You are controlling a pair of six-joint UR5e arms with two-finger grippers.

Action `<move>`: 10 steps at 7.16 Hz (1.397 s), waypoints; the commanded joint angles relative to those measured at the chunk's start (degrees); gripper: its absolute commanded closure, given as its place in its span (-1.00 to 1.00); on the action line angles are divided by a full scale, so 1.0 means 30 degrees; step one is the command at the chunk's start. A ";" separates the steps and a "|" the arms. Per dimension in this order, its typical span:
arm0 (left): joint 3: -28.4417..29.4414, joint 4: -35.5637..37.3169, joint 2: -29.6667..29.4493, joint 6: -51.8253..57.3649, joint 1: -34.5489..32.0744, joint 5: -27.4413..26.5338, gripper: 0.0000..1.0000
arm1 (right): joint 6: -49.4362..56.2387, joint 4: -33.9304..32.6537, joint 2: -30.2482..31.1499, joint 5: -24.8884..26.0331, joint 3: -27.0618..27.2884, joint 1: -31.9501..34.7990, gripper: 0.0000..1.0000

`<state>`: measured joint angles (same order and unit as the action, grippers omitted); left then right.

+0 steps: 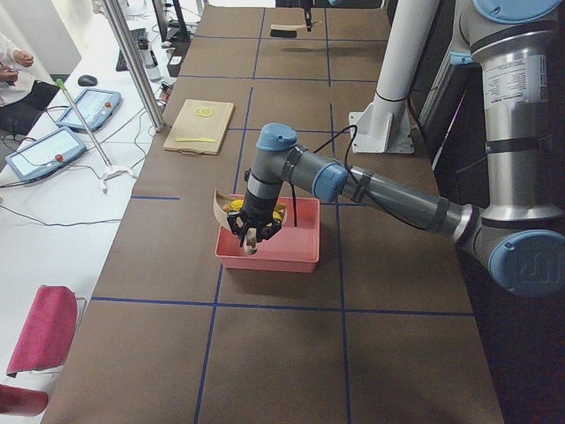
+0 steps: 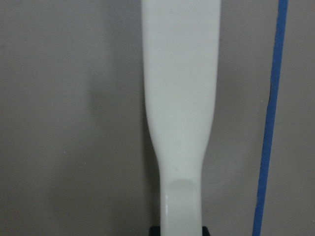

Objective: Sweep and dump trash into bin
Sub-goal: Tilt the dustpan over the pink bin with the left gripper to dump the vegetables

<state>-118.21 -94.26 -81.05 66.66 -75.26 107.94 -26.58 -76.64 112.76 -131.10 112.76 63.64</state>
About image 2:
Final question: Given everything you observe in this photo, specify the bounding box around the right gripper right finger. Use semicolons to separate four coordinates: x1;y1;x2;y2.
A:
202;226;210;236

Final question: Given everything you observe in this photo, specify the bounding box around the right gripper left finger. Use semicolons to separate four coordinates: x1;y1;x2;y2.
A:
149;226;160;236

